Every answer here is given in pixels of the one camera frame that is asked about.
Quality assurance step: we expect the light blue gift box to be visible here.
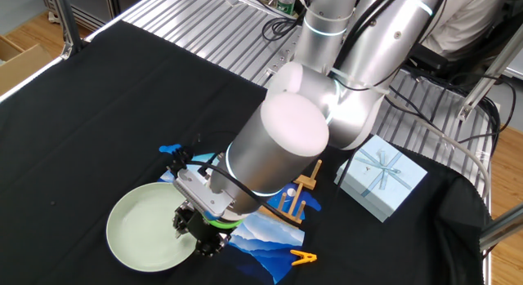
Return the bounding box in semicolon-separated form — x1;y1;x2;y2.
333;133;429;224

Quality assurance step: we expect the green adapter ring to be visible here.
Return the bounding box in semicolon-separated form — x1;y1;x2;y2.
203;213;246;230

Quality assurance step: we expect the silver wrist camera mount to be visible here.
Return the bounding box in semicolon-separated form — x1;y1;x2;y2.
173;168;237;219

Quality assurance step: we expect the black office chair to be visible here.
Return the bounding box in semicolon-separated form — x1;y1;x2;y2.
408;15;523;80

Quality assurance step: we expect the dark metal cabinet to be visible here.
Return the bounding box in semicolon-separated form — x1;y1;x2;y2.
39;0;159;32

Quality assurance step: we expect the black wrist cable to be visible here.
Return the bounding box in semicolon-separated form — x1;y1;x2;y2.
165;144;303;229

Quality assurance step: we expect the black cloth with blue print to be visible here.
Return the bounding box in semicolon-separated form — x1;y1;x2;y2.
0;20;494;285

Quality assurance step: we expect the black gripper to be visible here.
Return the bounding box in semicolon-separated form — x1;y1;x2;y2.
172;203;232;258

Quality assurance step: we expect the brown cardboard box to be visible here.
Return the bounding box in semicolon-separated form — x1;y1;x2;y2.
0;33;54;96

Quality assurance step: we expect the beige thick hose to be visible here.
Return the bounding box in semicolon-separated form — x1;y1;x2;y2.
383;91;491;196

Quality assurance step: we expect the aluminium frame post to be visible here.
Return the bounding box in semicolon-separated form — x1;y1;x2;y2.
52;0;85;60
455;29;523;122
478;202;523;253

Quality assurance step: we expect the clear bottle green label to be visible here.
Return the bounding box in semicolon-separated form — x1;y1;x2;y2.
276;0;297;15

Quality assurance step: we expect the yellow plastic clothespin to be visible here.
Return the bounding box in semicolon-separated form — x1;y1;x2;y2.
289;248;318;266

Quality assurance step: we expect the pale green round dish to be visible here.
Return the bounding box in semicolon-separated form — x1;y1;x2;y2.
105;181;199;274

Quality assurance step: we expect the black cable bundle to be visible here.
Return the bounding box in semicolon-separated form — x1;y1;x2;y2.
383;58;518;145

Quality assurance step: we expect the wooden peg dish rack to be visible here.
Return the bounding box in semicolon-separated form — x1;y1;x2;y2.
261;158;324;225

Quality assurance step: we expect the seated person white shirt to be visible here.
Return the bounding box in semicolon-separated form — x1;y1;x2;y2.
420;0;512;60

